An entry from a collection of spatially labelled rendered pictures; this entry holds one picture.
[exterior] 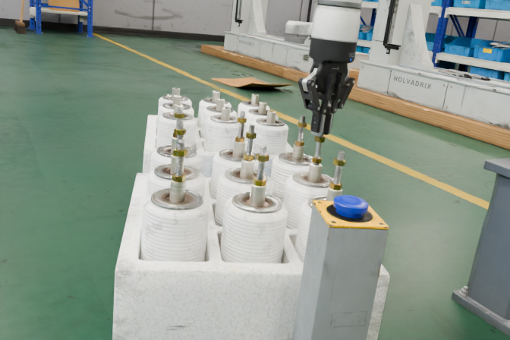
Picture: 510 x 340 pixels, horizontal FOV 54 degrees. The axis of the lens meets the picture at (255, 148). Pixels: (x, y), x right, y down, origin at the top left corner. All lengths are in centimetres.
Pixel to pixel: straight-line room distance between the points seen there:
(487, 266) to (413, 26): 256
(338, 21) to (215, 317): 48
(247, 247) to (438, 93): 246
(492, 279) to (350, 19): 58
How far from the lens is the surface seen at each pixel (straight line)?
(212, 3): 746
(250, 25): 520
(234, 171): 87
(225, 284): 72
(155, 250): 73
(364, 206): 58
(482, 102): 291
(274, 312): 75
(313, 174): 87
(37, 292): 101
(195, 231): 72
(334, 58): 81
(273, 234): 73
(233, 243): 74
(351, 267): 58
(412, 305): 108
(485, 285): 110
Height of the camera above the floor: 53
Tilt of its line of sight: 16 degrees down
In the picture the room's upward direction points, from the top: 6 degrees clockwise
